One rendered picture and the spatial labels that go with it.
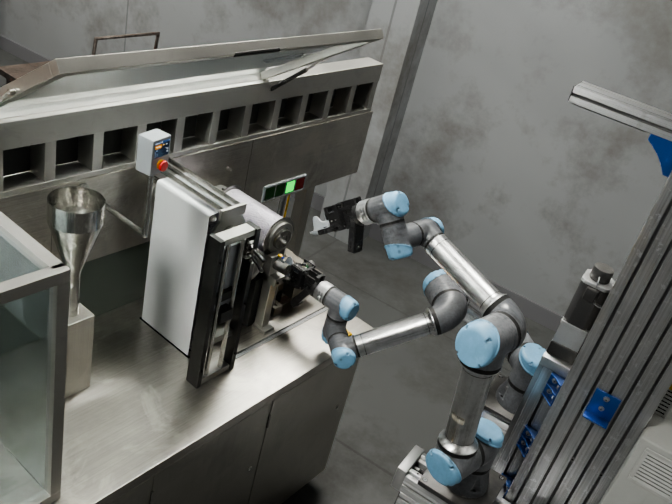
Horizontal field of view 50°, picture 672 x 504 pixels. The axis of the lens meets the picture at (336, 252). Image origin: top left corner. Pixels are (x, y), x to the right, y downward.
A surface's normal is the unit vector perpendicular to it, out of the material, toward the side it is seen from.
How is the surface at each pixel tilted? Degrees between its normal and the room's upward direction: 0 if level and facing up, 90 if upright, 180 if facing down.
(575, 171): 90
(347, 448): 0
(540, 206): 90
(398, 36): 90
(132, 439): 0
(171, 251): 90
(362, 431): 0
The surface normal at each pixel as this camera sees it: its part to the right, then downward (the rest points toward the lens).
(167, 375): 0.22, -0.83
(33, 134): 0.75, 0.47
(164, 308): -0.62, 0.28
